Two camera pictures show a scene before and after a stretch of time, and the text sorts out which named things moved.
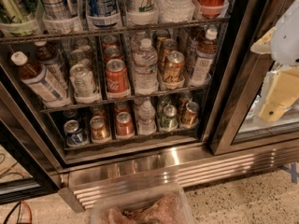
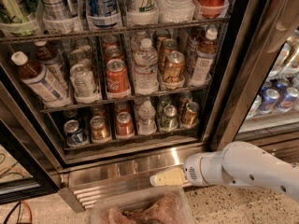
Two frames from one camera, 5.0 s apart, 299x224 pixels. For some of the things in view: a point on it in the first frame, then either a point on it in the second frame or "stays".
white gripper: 287,36 → 192,170
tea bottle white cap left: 40,81 stays
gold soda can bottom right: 191,115 stays
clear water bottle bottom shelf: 147,121 stays
